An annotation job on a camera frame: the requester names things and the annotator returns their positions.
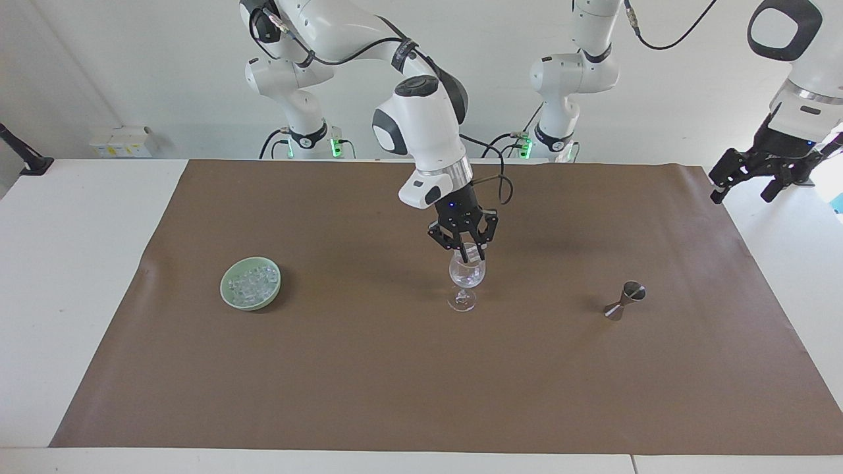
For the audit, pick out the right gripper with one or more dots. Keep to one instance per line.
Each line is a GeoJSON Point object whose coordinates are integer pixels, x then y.
{"type": "Point", "coordinates": [457, 207]}

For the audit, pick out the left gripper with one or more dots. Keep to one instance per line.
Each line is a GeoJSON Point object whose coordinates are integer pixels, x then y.
{"type": "Point", "coordinates": [787, 151]}

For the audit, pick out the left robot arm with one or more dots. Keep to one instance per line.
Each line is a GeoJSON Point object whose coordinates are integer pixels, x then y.
{"type": "Point", "coordinates": [566, 72]}

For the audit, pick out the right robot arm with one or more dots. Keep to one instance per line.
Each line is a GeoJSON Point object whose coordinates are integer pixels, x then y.
{"type": "Point", "coordinates": [421, 125]}

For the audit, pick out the clear wine glass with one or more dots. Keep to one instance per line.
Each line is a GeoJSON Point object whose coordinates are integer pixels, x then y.
{"type": "Point", "coordinates": [467, 275]}

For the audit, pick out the clear ice cube pile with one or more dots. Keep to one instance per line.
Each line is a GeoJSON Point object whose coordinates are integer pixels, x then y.
{"type": "Point", "coordinates": [251, 283]}

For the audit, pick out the steel double jigger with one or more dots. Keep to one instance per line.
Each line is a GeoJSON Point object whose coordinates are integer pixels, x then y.
{"type": "Point", "coordinates": [624, 301]}

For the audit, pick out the green ceramic bowl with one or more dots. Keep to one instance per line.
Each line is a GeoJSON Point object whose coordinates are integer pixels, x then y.
{"type": "Point", "coordinates": [232, 296]}

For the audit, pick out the black stand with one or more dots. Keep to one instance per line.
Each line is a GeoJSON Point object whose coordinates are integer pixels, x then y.
{"type": "Point", "coordinates": [26, 159]}

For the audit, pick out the white wall socket box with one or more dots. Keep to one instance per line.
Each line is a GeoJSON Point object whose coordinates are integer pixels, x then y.
{"type": "Point", "coordinates": [122, 141]}

